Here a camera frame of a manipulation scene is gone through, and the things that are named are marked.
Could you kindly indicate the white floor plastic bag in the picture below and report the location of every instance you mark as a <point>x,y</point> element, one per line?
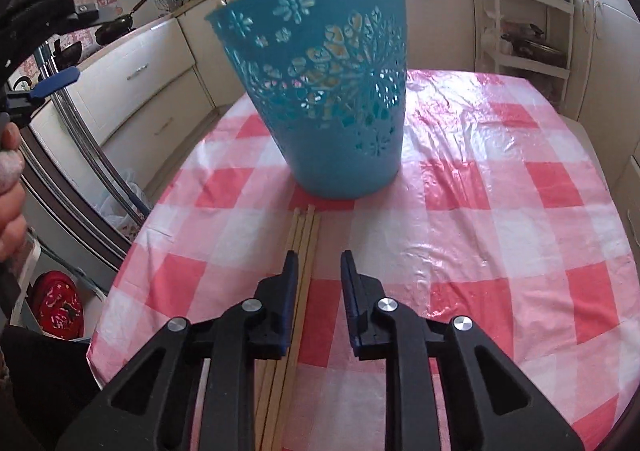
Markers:
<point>122,211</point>

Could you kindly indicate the grey sliding door frame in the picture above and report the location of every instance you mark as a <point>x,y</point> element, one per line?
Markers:
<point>85,151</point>

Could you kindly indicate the person's left leg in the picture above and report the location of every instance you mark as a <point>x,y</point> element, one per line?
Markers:
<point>40,381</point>

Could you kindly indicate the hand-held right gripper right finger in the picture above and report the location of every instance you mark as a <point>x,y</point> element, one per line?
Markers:
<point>350,301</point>

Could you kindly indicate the row of wooden chopsticks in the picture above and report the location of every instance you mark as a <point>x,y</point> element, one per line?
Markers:
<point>305,241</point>

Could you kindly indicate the white rolling cart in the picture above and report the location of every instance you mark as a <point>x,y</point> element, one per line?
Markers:
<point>492,16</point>

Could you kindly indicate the person's left hand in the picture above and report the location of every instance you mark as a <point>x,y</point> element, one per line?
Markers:
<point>11,191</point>

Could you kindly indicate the black wok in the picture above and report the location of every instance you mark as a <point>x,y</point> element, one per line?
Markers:
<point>67,55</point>

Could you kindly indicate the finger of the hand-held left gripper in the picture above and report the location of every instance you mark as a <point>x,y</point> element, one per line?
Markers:
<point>57,81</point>
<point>50,3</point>

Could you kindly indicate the black frying pan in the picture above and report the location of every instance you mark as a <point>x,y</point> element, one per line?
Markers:
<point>117,26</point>

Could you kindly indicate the metal pot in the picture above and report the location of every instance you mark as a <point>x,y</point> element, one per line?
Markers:
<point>535,48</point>

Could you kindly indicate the blue perforated plastic basket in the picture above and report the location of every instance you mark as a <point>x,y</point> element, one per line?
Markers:
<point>340,166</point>

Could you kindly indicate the red round object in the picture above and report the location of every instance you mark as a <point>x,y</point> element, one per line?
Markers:
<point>55,303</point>

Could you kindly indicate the red white checked tablecloth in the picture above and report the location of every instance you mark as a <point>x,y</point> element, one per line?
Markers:
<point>500,231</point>

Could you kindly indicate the cream drawer base cabinet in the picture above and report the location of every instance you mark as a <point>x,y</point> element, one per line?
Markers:
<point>150,71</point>
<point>600,31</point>

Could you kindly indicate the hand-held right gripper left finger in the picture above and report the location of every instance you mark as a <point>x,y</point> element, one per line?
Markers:
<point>291,291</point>

